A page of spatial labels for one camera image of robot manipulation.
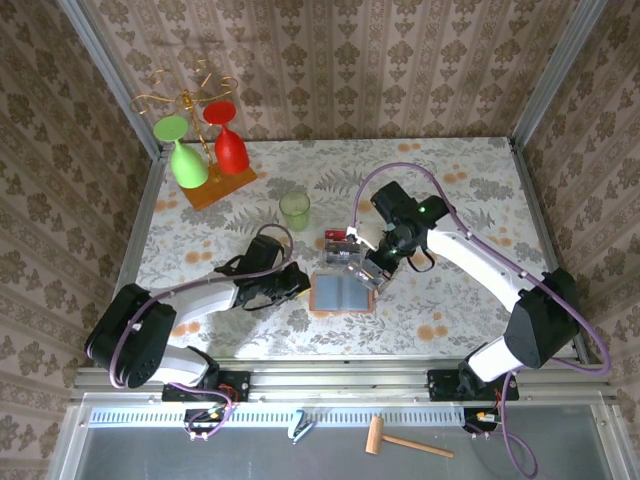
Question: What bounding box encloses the brown leather card holder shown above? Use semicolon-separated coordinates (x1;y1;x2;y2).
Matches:
309;271;377;316

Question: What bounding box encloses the black VIP credit card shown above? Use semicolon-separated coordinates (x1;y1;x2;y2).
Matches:
324;241;362;265

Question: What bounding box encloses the clear acrylic card box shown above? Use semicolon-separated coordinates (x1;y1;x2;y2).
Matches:
323;227;362;266

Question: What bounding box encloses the green translucent plastic cup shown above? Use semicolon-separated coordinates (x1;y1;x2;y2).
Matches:
278;191;312;232

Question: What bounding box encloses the floral patterned tablecloth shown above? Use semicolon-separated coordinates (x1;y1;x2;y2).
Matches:
121;137;576;361

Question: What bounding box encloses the blue white plastic clip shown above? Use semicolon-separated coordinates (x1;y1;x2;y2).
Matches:
291;409;317;445

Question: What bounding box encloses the red plastic wine glass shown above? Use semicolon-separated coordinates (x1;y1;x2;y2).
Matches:
202;100;250;175

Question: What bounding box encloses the green plastic wine glass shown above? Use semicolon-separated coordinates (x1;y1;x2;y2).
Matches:
152;115;210;190

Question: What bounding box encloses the black power connector block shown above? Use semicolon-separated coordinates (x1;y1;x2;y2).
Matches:
462;407;501;434
183;407;226;436

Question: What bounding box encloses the small wooden mallet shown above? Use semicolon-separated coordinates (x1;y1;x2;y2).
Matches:
364;415;455;459

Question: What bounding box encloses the grey metal shelf panel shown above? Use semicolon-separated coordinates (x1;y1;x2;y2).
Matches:
47;392;640;480

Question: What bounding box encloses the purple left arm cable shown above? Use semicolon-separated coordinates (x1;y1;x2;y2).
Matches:
107;223;295;441

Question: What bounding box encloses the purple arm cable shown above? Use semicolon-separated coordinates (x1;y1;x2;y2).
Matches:
344;162;614;475
107;223;295;441

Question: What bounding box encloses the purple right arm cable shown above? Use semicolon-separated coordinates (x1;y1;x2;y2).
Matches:
344;162;614;475

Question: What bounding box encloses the aluminium frame rail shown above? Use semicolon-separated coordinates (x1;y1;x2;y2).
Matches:
69;357;621;404

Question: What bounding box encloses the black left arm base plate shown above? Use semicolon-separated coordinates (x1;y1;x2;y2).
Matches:
162;370;251;403

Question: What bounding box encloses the gold wire rack wooden base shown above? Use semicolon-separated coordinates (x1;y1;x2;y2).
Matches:
129;59;259;212

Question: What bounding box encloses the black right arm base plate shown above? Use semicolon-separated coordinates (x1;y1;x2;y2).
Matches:
427;368;520;403

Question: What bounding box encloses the white slotted cable duct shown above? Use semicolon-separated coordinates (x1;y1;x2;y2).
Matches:
87;405;466;429

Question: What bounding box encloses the aluminium table side rail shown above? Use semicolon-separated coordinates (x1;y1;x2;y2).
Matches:
507;139;594;366
92;149;169;369

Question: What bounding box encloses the aluminium frame post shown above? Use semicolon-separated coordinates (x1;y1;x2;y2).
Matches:
54;0;169;161
508;0;610;151

